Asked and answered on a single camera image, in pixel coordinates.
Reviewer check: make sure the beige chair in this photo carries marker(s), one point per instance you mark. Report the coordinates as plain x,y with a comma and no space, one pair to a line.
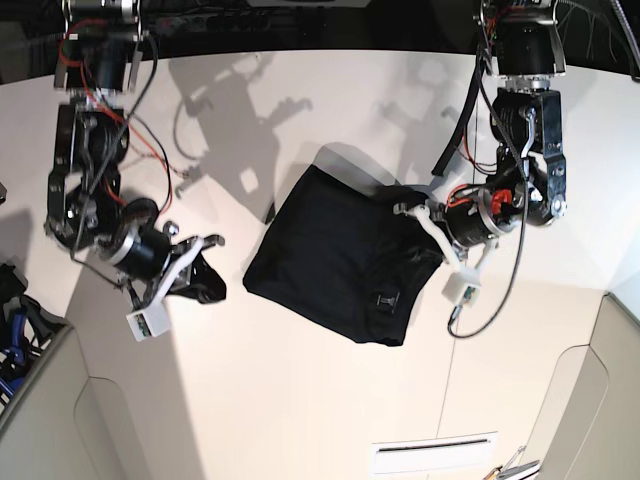
588,425
54,427

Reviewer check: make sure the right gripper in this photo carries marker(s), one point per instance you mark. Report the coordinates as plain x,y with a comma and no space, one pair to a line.
143,255

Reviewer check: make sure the black T-shirt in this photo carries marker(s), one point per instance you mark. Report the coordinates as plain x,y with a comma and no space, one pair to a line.
344,260

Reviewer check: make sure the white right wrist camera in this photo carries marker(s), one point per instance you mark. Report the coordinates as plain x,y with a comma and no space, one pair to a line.
149,322

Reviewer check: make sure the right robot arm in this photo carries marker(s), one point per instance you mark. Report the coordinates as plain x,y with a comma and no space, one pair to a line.
98,58

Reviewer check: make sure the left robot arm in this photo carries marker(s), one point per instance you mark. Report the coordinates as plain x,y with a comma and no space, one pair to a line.
517,55

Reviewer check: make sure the blue black clutter pile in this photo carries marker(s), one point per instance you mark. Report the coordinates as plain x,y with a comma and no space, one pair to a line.
26,330

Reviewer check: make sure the grey pliers tool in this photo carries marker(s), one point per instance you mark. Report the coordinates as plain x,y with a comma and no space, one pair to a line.
511,471

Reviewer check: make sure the beige left chair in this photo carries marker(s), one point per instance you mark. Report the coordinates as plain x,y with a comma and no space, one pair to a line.
54,427

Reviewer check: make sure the beige right chair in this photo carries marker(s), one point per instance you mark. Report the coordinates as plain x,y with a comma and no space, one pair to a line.
588,425

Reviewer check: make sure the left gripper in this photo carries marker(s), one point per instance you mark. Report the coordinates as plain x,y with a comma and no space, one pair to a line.
462,232

